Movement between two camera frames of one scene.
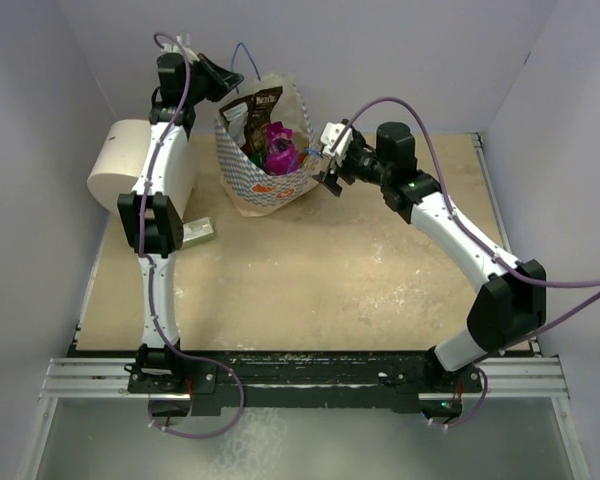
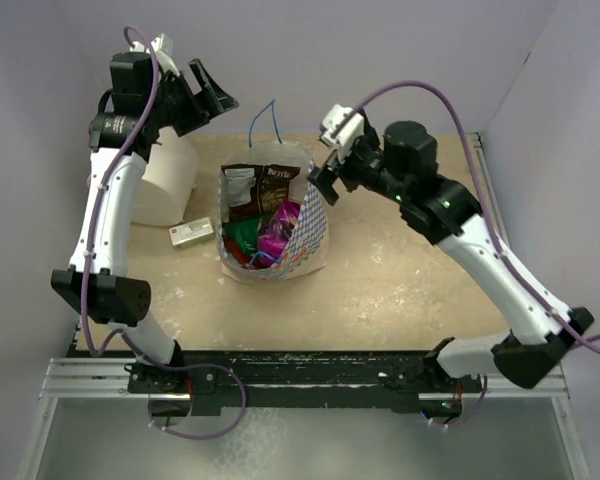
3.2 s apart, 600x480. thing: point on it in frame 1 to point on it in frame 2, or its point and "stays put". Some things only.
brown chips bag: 260,107 to 253,190
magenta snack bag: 281,155 to 273,241
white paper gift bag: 253,192 to 220,182
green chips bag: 257,159 to 245,232
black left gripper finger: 228,79 to 214,99
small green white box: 197,231 stays put
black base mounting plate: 306,383 stays put
